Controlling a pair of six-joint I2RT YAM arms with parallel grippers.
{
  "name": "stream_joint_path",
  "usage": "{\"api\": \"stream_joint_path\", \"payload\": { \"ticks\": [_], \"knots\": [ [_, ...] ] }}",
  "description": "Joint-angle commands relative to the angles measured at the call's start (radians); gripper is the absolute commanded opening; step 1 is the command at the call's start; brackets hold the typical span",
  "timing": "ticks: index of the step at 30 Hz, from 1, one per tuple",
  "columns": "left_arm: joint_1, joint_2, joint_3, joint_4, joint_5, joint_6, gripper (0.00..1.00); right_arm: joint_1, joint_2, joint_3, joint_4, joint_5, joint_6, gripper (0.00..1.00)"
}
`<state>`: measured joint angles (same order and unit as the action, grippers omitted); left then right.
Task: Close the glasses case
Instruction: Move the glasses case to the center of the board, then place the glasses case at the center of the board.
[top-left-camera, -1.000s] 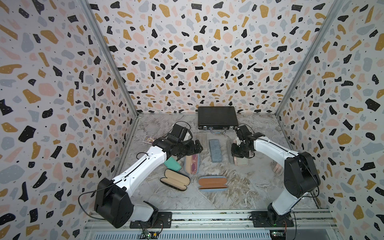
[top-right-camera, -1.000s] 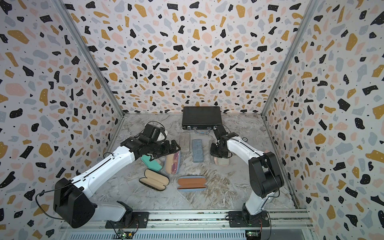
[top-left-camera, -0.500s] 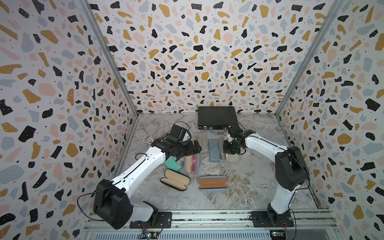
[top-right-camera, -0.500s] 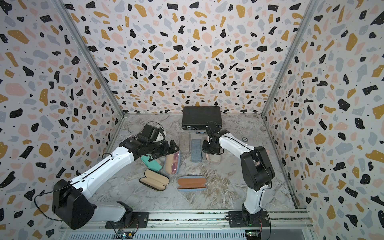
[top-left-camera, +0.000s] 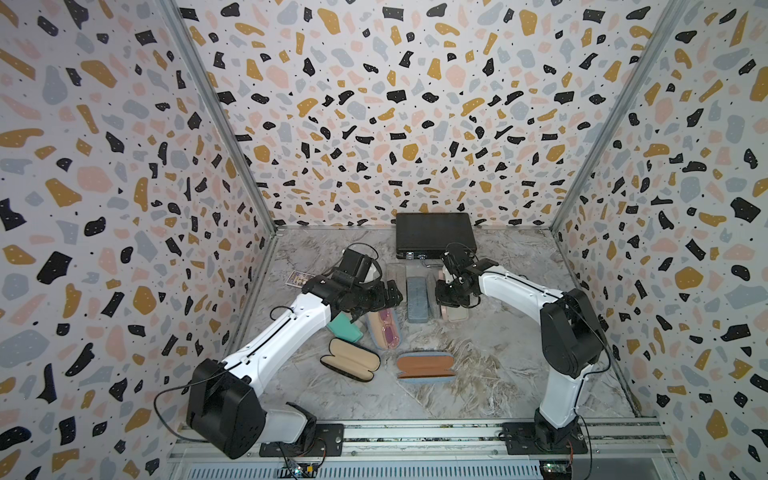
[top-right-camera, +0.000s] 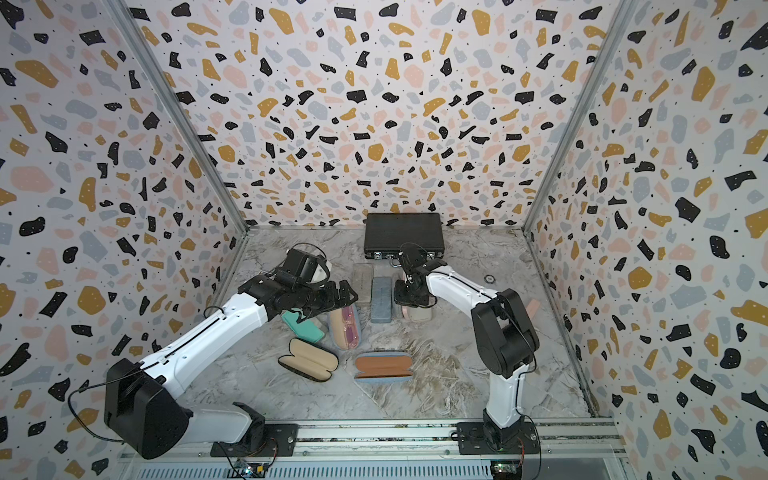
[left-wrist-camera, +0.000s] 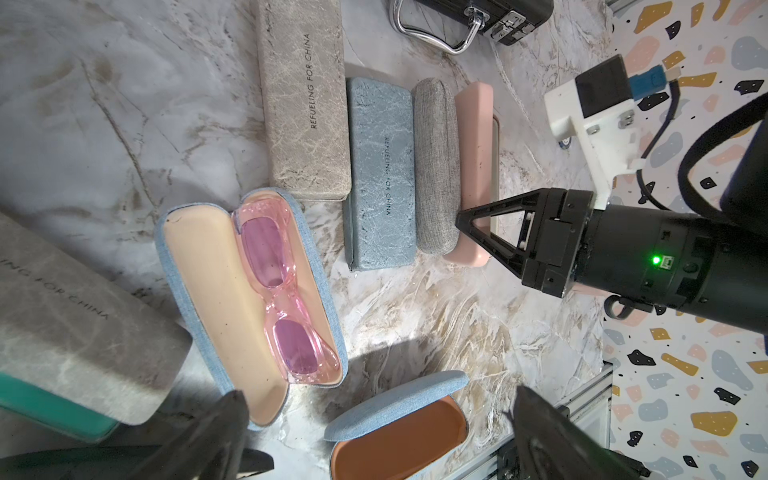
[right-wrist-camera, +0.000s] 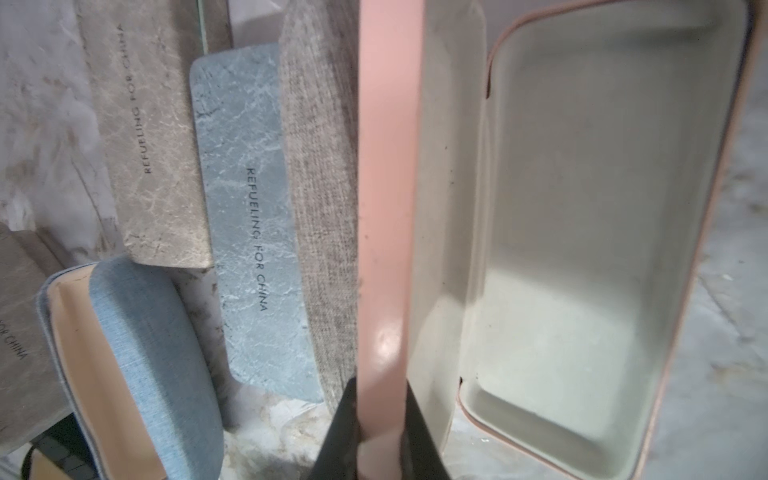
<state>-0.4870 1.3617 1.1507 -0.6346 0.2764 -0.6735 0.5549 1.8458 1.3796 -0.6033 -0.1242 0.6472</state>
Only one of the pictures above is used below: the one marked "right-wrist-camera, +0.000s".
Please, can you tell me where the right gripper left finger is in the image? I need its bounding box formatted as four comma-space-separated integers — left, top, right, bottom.
307, 377, 360, 480

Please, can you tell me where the black case beige lining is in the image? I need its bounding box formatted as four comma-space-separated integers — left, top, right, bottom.
20, 414, 100, 480

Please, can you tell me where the grey case mint lining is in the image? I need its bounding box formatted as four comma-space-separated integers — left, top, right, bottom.
190, 43, 323, 403

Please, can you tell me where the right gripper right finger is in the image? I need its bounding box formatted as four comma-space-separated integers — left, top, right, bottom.
403, 385, 451, 480

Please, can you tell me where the mint green glasses case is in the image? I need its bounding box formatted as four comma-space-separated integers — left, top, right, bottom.
0, 224, 71, 456

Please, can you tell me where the pink glasses case grey lining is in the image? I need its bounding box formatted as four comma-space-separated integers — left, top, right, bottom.
356, 0, 768, 480

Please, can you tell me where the beige case with brown glasses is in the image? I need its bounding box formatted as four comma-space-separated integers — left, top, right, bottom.
279, 1, 359, 411

